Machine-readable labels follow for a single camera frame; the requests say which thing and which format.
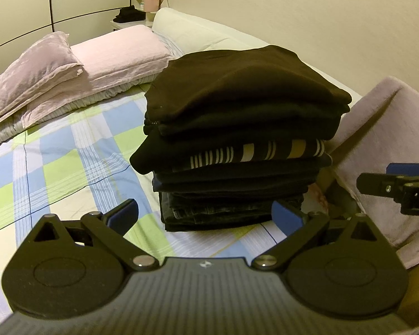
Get floral patterned cloth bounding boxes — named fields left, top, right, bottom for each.
left=305, top=181, right=334, bottom=213

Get black folded clothes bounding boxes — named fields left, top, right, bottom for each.
left=112, top=5, right=146, bottom=23

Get white striped pillow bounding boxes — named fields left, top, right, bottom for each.
left=0, top=73, right=172, bottom=152

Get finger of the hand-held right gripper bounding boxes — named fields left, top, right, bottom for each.
left=357, top=172, right=406, bottom=196
left=386, top=161, right=419, bottom=177

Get cream wardrobe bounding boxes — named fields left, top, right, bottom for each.
left=0, top=0, right=135, bottom=82

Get dark brown garment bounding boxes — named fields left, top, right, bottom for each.
left=144, top=45, right=353, bottom=137

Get white nightstand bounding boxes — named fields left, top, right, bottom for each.
left=110, top=19, right=155, bottom=33

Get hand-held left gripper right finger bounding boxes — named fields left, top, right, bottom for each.
left=251, top=200, right=379, bottom=271

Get bed with checkered sheet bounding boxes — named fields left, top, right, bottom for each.
left=0, top=87, right=336, bottom=322

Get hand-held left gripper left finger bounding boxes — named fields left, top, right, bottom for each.
left=33, top=198, right=158, bottom=271

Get stack of folded dark clothes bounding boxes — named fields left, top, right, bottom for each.
left=129, top=105, right=350, bottom=233

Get pink towel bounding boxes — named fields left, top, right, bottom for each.
left=330, top=76, right=419, bottom=270

